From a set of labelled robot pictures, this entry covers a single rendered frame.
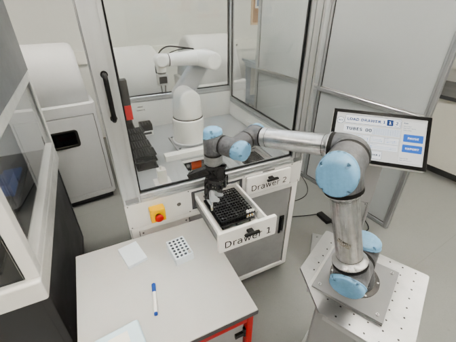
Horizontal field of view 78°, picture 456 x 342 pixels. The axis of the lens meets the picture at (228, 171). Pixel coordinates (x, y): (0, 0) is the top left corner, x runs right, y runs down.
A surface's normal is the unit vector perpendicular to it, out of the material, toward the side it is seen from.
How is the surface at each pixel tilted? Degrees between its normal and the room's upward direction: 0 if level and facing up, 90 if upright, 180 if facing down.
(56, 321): 90
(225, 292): 0
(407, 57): 90
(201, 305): 0
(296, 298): 0
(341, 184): 86
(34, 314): 90
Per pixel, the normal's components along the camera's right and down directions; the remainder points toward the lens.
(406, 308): 0.00, -0.85
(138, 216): 0.43, 0.47
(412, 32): -0.85, 0.28
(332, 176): -0.62, 0.34
